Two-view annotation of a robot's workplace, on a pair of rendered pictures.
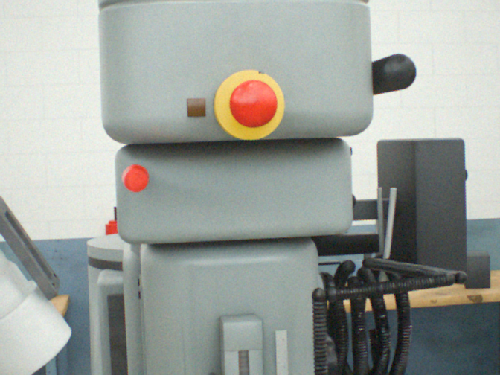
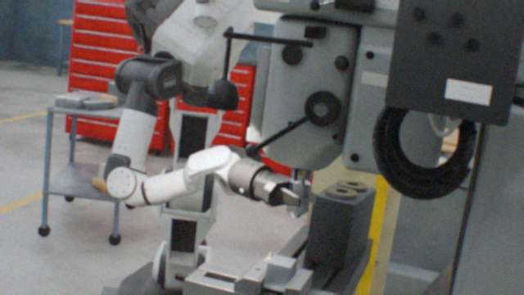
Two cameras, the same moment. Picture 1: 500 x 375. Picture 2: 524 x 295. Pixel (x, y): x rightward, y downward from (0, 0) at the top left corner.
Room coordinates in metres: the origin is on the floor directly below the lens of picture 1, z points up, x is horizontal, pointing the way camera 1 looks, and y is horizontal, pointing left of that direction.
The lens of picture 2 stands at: (1.53, -1.42, 1.67)
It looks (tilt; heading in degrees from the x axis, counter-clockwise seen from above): 12 degrees down; 114
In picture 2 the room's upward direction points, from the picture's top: 7 degrees clockwise
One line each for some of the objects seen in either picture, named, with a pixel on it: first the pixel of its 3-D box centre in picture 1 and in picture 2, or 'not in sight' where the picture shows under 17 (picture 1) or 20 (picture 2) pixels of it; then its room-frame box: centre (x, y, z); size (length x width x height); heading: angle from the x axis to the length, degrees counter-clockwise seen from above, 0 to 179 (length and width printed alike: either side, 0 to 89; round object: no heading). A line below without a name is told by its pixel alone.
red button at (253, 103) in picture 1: (252, 103); not in sight; (0.74, 0.00, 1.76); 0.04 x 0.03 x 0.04; 98
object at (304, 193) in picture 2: not in sight; (297, 198); (0.99, 0.03, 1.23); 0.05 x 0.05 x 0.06
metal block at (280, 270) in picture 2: not in sight; (280, 273); (1.00, -0.03, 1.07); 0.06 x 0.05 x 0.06; 98
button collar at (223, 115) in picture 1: (248, 105); not in sight; (0.77, 0.00, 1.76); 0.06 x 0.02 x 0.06; 98
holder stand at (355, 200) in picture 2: not in sight; (341, 220); (0.97, 0.48, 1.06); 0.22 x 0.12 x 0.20; 91
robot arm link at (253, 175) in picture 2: not in sight; (268, 186); (0.91, 0.06, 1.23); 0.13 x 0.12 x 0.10; 73
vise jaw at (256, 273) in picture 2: not in sight; (255, 276); (0.95, -0.04, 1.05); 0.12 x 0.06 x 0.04; 98
